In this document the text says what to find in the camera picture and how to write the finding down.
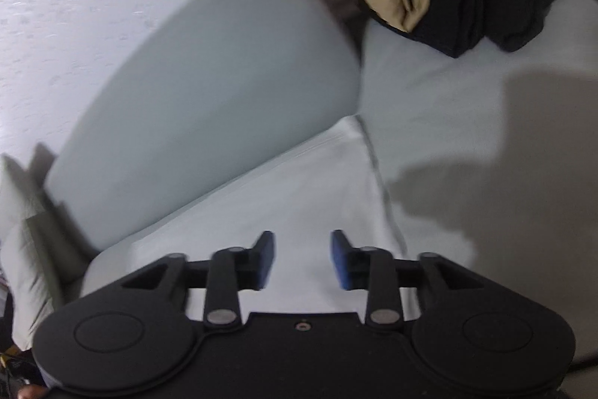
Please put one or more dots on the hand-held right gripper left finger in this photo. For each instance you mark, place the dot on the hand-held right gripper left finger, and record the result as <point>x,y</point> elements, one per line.
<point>264,261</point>

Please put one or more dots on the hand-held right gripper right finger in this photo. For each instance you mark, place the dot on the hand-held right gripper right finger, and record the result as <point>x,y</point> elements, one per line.
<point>342,263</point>

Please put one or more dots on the light grey hoodie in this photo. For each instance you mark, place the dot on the light grey hoodie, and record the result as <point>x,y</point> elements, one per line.
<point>303,193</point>

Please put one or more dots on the grey sofa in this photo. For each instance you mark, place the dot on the grey sofa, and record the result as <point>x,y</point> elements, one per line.
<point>210,76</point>

